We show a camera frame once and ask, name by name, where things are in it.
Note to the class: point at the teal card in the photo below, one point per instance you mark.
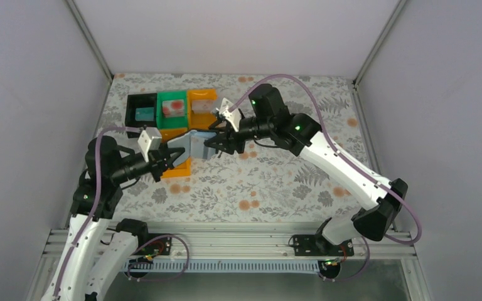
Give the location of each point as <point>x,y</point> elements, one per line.
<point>145,114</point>

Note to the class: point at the aluminium rail frame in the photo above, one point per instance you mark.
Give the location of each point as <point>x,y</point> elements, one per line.
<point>259,241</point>

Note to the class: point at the red patterned card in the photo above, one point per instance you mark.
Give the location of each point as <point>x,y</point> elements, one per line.
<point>173,108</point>

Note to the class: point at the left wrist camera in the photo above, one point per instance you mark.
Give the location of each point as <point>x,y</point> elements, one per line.
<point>149,140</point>

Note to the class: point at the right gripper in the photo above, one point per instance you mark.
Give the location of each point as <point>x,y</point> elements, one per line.
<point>230,137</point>

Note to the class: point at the pale card in orange bin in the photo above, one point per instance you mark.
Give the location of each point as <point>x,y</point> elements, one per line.
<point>202,106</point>

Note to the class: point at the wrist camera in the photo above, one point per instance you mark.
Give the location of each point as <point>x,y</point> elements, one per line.
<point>223,109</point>
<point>149,140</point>

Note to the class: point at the green storage bin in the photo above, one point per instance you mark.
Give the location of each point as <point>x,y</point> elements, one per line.
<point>171,123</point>

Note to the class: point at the far orange storage bin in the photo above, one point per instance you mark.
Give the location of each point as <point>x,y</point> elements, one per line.
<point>200,121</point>

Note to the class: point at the black storage bin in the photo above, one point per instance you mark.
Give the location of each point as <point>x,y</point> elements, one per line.
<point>140,100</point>

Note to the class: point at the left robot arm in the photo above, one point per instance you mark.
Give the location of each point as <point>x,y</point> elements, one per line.
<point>79,276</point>

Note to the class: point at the near orange storage bin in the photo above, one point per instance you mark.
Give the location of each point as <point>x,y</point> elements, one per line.
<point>182,170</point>

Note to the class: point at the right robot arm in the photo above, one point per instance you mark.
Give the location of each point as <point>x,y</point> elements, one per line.
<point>302,136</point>

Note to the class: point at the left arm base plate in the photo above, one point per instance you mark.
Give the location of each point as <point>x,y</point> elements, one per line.
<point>157,245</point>

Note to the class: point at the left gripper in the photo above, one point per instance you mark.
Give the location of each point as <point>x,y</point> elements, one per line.
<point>157,163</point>

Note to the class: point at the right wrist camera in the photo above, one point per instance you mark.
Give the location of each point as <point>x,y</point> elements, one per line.
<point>223,109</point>

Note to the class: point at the orange storage bin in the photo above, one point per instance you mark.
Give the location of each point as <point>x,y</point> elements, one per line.
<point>200,121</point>
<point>182,170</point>

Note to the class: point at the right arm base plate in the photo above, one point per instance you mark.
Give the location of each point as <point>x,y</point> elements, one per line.
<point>313,245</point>

